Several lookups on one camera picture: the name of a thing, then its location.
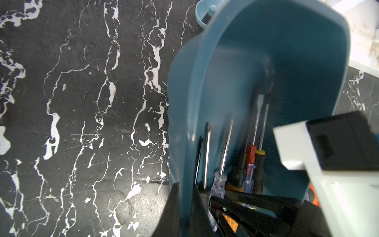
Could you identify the white stepped stand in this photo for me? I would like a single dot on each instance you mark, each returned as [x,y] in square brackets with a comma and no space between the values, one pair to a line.
[363,21]

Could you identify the blue plastic dustpan scoop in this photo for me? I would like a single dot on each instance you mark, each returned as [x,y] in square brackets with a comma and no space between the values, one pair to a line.
[207,7]

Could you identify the clear tester screwdriver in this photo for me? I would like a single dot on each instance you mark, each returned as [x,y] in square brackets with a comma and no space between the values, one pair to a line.
[220,178]

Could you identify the black yellow screwdriver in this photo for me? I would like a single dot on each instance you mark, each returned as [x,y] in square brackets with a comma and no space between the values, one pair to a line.
[260,154]

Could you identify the small black screwdriver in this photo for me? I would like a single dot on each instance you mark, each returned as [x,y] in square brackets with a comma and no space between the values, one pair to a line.
[203,188]

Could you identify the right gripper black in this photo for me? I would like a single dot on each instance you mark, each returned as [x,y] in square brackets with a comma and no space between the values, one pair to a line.
[309,222]

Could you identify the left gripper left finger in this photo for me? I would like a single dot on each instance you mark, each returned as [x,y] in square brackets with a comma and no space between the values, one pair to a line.
[168,225]

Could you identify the teal storage box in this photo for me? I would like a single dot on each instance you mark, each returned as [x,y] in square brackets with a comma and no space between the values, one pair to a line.
[295,51]

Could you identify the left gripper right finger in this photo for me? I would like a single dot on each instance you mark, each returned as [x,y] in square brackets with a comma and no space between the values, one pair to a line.
[199,221]

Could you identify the red blue screwdriver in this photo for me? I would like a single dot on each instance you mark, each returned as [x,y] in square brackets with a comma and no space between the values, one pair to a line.
[248,183]

